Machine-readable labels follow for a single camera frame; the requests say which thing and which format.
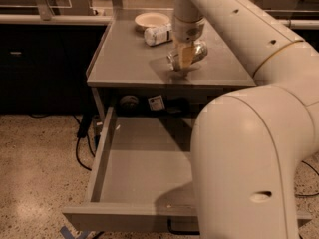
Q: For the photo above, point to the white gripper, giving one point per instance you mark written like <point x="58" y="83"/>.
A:
<point x="186" y="31"/>

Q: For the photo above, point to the silver green 7up can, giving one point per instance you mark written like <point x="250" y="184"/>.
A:
<point x="201" y="52"/>

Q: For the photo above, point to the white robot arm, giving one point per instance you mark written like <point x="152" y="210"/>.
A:
<point x="246" y="145"/>

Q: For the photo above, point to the grey counter cabinet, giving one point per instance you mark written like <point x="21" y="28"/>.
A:
<point x="126" y="72"/>

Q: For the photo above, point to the grey open top drawer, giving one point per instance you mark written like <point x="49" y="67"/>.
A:
<point x="141" y="178"/>

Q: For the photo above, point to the clear plastic water bottle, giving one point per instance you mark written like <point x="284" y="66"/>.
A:
<point x="158" y="35"/>

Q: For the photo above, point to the white ceramic bowl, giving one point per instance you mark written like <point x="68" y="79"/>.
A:
<point x="151" y="19"/>

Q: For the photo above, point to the white label tag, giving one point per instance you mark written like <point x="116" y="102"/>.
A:
<point x="156" y="103"/>

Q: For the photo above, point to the blue tape strip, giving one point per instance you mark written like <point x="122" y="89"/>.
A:
<point x="66" y="233"/>

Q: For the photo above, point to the black drawer handle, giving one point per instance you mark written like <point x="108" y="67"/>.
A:
<point x="173" y="231"/>

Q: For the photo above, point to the white horizontal rail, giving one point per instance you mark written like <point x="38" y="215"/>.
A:
<point x="105" y="20"/>

